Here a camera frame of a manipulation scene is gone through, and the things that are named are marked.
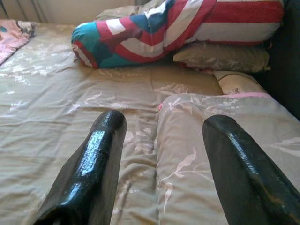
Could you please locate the red white teal striped bolster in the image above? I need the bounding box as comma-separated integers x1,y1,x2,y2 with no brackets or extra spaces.
71,0,285,69

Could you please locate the pink cartoon print blanket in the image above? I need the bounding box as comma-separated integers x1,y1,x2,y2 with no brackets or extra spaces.
0,18,38,66

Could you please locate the beige floral bed sheet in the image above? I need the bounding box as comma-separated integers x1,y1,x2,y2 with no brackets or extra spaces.
0,21,225,225

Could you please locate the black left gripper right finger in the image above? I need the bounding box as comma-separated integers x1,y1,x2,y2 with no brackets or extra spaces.
202,114,300,225

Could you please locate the beige floral pillow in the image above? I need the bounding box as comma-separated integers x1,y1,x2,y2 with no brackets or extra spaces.
95,0,169,22
172,43,270,73

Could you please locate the small cream printed pillow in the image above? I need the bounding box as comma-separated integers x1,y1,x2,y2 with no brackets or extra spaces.
213,71,267,95

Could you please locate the beige floral duvet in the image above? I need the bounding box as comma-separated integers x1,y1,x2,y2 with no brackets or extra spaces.
156,92,300,225

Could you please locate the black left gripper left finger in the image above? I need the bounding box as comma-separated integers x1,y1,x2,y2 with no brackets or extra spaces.
32,110,128,225

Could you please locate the grey curtain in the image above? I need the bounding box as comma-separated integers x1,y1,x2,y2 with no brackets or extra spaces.
0,0,50,23

